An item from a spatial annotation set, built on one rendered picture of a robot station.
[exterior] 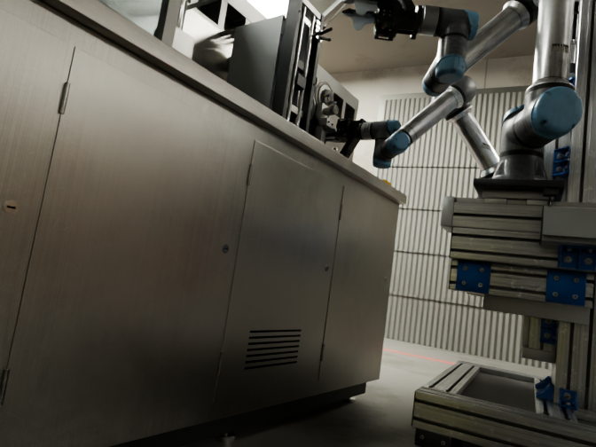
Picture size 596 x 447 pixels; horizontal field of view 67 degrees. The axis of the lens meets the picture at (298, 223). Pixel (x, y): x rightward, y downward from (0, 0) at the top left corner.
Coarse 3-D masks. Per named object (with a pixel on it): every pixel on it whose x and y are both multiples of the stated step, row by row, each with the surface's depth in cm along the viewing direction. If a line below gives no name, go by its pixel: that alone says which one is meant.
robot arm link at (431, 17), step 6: (426, 6) 121; (432, 6) 121; (438, 6) 122; (426, 12) 120; (432, 12) 120; (438, 12) 120; (426, 18) 120; (432, 18) 120; (420, 24) 121; (426, 24) 121; (432, 24) 120; (420, 30) 122; (426, 30) 122; (432, 30) 122
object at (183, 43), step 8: (184, 0) 141; (184, 8) 141; (184, 16) 142; (176, 24) 139; (176, 32) 136; (184, 32) 139; (176, 40) 136; (184, 40) 139; (192, 40) 141; (176, 48) 136; (184, 48) 139; (192, 48) 141
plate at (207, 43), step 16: (192, 16) 175; (192, 32) 175; (208, 32) 182; (208, 48) 182; (224, 48) 189; (208, 64) 183; (224, 64) 190; (224, 80) 190; (336, 144) 269; (352, 160) 286
